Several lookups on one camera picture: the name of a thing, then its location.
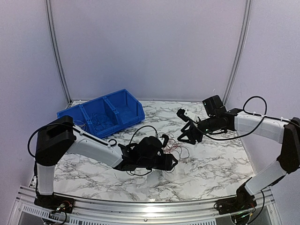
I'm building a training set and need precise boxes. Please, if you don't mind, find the red wire bundle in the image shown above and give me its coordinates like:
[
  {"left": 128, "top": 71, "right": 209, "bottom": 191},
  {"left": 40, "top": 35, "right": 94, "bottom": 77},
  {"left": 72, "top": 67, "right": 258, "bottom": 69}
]
[{"left": 157, "top": 133, "right": 190, "bottom": 165}]

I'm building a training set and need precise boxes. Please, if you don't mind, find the right aluminium frame post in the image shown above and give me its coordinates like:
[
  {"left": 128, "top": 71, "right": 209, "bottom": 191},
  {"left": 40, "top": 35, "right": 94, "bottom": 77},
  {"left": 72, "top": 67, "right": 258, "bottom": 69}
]
[{"left": 223, "top": 0, "right": 253, "bottom": 105}]

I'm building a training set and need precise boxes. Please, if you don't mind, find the aluminium frame post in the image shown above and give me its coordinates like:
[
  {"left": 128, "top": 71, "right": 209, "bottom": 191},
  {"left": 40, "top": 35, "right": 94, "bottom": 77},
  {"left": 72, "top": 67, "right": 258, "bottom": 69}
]
[
  {"left": 45, "top": 0, "right": 73, "bottom": 106},
  {"left": 223, "top": 0, "right": 253, "bottom": 105}
]

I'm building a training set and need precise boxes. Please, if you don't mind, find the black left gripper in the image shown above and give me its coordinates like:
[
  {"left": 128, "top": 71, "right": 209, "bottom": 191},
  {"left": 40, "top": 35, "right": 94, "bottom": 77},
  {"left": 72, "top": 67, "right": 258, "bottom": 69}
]
[{"left": 139, "top": 153, "right": 178, "bottom": 171}]

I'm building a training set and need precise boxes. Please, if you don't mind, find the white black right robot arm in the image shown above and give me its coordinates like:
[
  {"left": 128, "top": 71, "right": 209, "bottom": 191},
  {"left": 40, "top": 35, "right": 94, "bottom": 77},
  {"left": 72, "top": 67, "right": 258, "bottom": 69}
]
[{"left": 177, "top": 95, "right": 300, "bottom": 214}]

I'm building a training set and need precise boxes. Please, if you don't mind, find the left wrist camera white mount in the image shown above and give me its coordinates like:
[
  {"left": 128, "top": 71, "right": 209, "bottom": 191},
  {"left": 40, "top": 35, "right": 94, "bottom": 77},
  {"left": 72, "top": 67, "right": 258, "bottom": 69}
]
[{"left": 161, "top": 134, "right": 169, "bottom": 148}]

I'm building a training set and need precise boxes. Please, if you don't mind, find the left aluminium frame post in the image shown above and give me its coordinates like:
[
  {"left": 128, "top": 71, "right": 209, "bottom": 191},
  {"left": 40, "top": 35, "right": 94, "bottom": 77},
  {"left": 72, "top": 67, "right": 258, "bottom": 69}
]
[{"left": 45, "top": 0, "right": 73, "bottom": 106}]

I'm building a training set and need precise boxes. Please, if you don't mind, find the yellow wire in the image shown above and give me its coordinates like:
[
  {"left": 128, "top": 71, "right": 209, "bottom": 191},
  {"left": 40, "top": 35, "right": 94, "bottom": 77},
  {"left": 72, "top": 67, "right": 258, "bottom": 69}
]
[{"left": 74, "top": 120, "right": 90, "bottom": 131}]

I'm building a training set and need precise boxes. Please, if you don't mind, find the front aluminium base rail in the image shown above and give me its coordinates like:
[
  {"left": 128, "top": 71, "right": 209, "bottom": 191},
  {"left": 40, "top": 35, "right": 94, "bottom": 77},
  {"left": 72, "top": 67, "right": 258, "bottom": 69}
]
[{"left": 8, "top": 186, "right": 282, "bottom": 225}]

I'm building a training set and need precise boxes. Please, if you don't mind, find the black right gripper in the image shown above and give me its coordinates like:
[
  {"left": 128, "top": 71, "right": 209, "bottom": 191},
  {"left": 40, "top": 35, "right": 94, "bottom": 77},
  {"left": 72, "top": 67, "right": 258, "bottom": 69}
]
[{"left": 177, "top": 115, "right": 218, "bottom": 145}]

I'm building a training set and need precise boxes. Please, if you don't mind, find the blue three-compartment plastic bin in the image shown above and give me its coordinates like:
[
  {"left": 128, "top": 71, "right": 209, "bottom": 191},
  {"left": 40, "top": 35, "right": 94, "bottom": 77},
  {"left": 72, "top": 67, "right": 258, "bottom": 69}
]
[{"left": 57, "top": 89, "right": 145, "bottom": 138}]

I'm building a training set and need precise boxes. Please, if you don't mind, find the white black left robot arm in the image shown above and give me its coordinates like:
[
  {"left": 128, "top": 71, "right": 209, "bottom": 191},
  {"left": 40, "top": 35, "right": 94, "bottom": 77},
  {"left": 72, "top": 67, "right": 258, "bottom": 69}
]
[{"left": 27, "top": 116, "right": 178, "bottom": 213}]

